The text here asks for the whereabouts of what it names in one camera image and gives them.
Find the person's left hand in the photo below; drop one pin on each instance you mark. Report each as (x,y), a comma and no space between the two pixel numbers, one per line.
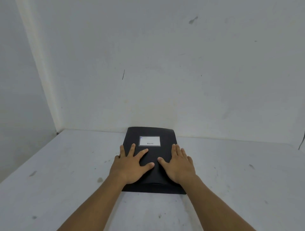
(128,167)

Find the person's right hand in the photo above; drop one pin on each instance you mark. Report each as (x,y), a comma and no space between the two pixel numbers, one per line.
(181,169)

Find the person's right middle finger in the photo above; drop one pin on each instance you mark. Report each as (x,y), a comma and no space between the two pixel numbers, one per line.
(179,152)

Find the person's left middle finger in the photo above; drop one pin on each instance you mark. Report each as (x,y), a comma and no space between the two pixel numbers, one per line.
(130,151)

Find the person's left little finger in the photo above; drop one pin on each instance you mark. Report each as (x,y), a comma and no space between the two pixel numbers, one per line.
(116,159)

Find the person's right little finger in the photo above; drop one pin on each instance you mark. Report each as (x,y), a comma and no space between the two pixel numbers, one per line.
(191,161)

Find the person's left thumb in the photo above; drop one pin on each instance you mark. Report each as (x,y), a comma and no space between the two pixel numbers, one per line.
(147,166)

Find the person's right thumb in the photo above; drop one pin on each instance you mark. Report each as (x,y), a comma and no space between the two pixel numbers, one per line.
(164,163)

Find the black folder with white label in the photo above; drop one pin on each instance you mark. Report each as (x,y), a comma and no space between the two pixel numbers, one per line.
(152,133)

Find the person's left forearm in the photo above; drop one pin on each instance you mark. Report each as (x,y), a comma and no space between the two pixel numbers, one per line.
(95,207)

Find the person's right forearm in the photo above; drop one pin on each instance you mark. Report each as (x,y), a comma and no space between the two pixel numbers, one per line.
(212,204)

